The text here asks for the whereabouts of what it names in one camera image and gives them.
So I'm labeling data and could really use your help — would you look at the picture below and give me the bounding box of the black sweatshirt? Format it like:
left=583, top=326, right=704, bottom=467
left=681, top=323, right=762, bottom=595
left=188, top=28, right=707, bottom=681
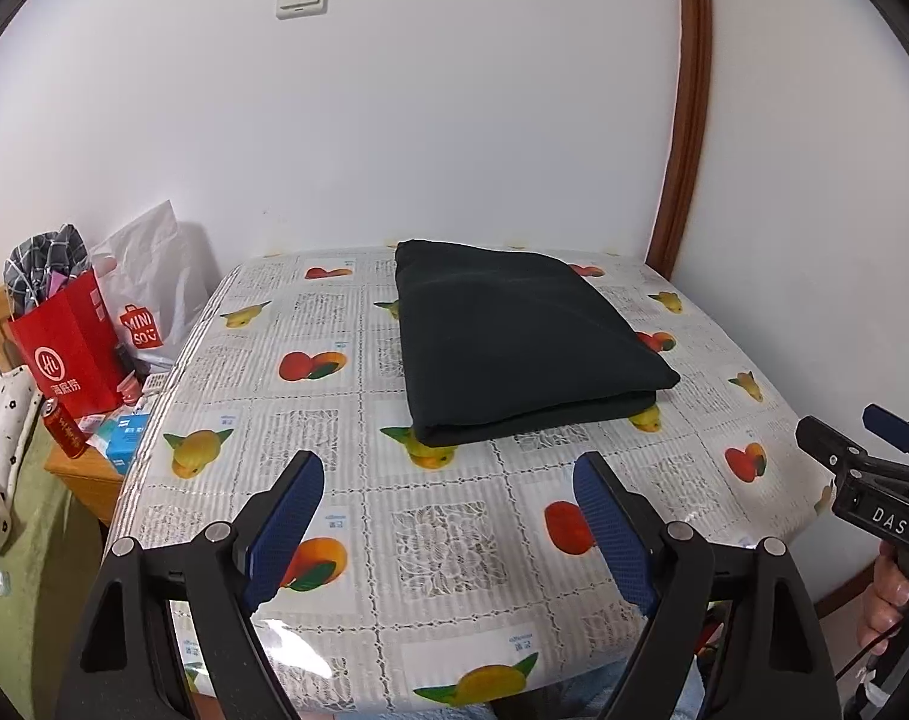
left=395, top=241, right=680, bottom=447

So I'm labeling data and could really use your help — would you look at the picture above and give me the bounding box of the person's right hand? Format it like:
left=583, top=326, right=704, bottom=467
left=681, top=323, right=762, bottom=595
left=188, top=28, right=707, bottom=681
left=856, top=541, right=909, bottom=655

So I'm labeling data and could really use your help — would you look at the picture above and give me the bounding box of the green bedding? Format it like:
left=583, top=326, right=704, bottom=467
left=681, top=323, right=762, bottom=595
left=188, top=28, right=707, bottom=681
left=0, top=427, right=103, bottom=718

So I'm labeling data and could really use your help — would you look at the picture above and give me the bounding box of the wooden bedside table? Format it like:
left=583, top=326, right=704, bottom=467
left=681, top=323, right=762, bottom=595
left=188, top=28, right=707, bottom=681
left=44, top=447, right=124, bottom=525

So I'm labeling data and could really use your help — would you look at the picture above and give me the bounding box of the blue tissue pack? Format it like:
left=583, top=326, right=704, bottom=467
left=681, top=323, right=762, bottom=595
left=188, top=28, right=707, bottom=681
left=106, top=413, right=150, bottom=476

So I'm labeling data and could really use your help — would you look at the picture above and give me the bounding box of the red drink can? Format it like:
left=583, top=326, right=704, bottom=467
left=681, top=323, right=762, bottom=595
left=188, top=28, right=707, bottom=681
left=41, top=398, right=88, bottom=460

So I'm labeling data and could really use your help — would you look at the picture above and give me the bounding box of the fruit print tablecloth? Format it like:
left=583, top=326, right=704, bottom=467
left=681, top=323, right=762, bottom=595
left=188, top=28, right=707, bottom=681
left=114, top=241, right=832, bottom=715

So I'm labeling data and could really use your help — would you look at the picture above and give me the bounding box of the red paper bag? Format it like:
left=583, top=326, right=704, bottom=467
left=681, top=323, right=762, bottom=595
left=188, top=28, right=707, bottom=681
left=10, top=270, right=127, bottom=418

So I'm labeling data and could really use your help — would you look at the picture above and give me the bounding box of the white Miniso plastic bag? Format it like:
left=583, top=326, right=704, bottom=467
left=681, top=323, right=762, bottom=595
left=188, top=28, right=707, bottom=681
left=90, top=202, right=210, bottom=369

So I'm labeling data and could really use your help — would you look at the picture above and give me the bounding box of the grey plaid cloth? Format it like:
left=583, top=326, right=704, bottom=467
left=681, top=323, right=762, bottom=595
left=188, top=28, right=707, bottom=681
left=4, top=223, right=91, bottom=319

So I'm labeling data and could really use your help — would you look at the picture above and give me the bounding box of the brown wooden door frame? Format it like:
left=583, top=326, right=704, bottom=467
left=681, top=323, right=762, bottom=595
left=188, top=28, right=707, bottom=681
left=646, top=0, right=715, bottom=278

